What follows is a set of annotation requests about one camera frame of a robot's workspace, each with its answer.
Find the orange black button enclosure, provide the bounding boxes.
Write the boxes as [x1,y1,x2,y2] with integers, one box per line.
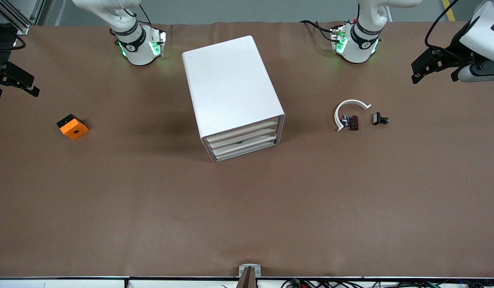
[56,114,90,141]

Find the white plastic drawer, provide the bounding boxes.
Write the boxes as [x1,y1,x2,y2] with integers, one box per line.
[208,127,279,153]
[211,135,278,160]
[204,118,280,146]

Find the brown table mat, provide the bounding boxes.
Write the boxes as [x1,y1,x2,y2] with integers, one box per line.
[0,20,494,279]

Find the white curved plastic piece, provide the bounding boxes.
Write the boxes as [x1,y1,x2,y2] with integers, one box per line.
[334,99,372,132]

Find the white drawer cabinet housing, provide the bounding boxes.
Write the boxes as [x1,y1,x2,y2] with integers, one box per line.
[182,35,286,163]

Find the grey metal bracket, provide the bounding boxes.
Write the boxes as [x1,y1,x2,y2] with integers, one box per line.
[238,264,262,278]

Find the white table edge rail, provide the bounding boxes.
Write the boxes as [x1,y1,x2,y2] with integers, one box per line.
[0,277,494,288]

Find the brown camera post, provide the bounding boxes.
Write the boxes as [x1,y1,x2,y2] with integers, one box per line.
[236,267,258,288]

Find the black left arm base cables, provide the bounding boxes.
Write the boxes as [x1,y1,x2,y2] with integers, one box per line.
[300,19,336,44]

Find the dark brown small component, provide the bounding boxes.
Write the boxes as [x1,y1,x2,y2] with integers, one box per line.
[340,114,360,131]

